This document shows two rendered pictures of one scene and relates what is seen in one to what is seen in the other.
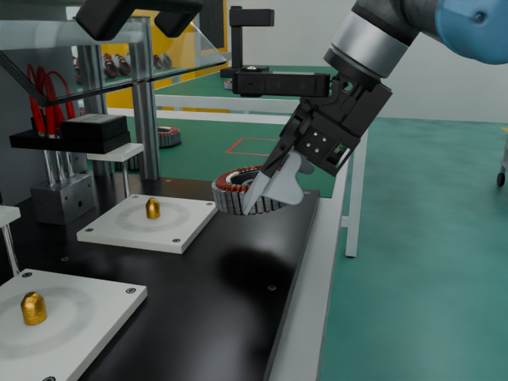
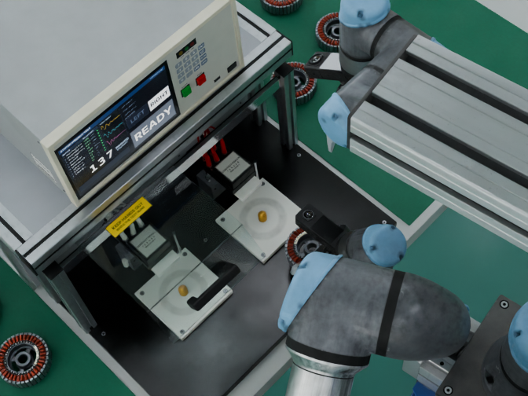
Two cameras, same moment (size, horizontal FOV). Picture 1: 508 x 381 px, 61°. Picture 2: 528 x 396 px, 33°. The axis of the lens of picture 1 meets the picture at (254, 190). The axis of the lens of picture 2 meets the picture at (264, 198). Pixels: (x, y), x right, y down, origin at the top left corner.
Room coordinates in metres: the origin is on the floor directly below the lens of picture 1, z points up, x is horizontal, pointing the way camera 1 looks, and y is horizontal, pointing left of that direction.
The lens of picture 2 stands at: (-0.18, -0.44, 2.55)
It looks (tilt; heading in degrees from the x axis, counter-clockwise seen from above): 61 degrees down; 37
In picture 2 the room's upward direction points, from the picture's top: 8 degrees counter-clockwise
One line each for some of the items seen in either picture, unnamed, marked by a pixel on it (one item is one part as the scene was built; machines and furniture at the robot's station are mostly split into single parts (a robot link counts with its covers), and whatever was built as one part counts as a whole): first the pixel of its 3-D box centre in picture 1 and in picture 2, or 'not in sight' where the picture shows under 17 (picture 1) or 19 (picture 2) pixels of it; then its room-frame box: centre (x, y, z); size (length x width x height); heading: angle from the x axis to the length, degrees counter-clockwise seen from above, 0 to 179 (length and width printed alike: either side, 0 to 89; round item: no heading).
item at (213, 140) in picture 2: not in sight; (176, 170); (0.47, 0.27, 1.03); 0.62 x 0.01 x 0.03; 166
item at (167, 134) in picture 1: (159, 136); (338, 32); (1.12, 0.25, 0.77); 0.11 x 0.11 x 0.04
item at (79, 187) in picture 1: (64, 196); (217, 177); (0.60, 0.29, 0.80); 0.08 x 0.05 x 0.06; 166
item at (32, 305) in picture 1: (33, 306); not in sight; (0.33, 0.20, 0.80); 0.02 x 0.02 x 0.03
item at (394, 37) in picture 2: not in sight; (406, 62); (0.62, -0.13, 1.45); 0.11 x 0.11 x 0.08; 76
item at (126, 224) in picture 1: (153, 219); (262, 219); (0.57, 0.15, 0.78); 0.15 x 0.15 x 0.01; 76
